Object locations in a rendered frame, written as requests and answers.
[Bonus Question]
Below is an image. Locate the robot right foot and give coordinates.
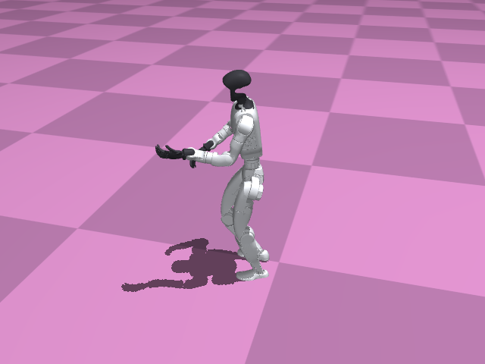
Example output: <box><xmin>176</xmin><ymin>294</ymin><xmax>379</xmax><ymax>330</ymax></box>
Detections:
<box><xmin>237</xmin><ymin>249</ymin><xmax>269</xmax><ymax>261</ymax></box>

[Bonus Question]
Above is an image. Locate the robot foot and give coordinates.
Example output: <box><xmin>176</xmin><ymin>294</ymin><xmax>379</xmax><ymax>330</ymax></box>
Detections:
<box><xmin>237</xmin><ymin>249</ymin><xmax>269</xmax><ymax>261</ymax></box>
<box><xmin>236</xmin><ymin>269</ymin><xmax>269</xmax><ymax>281</ymax></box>

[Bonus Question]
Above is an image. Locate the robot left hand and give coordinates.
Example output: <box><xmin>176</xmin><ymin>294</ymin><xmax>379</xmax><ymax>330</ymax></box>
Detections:
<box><xmin>155</xmin><ymin>145</ymin><xmax>195</xmax><ymax>160</ymax></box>

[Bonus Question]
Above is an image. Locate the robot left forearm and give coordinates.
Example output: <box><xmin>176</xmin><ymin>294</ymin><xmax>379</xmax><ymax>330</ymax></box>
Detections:
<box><xmin>186</xmin><ymin>147</ymin><xmax>232</xmax><ymax>167</ymax></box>

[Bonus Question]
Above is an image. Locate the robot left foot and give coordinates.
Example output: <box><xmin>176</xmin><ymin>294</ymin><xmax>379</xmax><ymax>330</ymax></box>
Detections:
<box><xmin>236</xmin><ymin>269</ymin><xmax>269</xmax><ymax>281</ymax></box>

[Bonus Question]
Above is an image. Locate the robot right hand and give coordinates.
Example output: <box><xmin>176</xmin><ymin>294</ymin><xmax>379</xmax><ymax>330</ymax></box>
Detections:
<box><xmin>189</xmin><ymin>140</ymin><xmax>214</xmax><ymax>168</ymax></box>

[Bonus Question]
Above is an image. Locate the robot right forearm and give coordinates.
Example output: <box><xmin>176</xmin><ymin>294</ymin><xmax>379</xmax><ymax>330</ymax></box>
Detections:
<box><xmin>207</xmin><ymin>121</ymin><xmax>233</xmax><ymax>149</ymax></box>

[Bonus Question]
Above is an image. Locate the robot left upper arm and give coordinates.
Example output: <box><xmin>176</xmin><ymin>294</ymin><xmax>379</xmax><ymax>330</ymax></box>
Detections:
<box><xmin>221</xmin><ymin>115</ymin><xmax>254</xmax><ymax>167</ymax></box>

